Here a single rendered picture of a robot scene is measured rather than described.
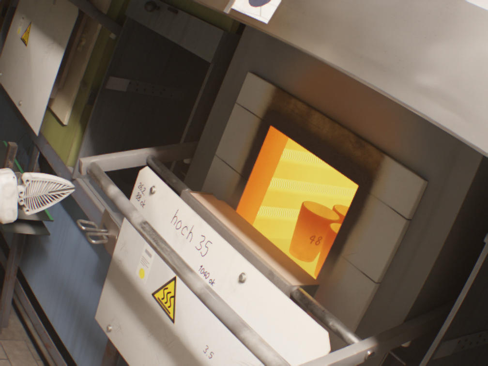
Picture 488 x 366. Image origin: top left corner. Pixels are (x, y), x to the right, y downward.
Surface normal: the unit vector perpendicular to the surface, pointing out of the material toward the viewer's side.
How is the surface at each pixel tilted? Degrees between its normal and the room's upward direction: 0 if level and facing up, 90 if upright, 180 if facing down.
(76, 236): 90
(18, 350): 0
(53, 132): 90
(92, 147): 90
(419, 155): 90
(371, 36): 79
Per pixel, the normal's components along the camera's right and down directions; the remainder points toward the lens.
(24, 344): 0.36, -0.89
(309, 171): 0.57, 0.45
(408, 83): -0.66, -0.25
